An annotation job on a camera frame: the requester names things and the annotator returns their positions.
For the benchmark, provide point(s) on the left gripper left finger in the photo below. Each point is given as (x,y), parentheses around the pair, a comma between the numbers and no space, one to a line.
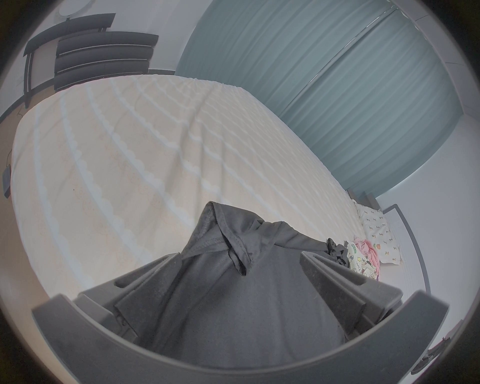
(101,300)

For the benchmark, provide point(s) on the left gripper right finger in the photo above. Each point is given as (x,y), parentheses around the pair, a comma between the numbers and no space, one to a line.
(348,296)

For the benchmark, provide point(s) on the black T-shirt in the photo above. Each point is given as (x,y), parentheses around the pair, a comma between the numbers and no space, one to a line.
(243,307)

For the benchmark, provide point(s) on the bed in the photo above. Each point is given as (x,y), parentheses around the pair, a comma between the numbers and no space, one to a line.
(131,150)

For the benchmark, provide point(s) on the pink garment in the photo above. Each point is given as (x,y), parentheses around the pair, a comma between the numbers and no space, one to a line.
(369,251)

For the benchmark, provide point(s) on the white printed pillow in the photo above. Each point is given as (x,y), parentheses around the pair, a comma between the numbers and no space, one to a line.
(378,232)

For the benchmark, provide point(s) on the grey bedside table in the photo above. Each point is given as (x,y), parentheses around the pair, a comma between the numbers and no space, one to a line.
(362,198)

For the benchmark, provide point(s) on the black power adapter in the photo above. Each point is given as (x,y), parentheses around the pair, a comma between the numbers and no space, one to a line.
(6,182)

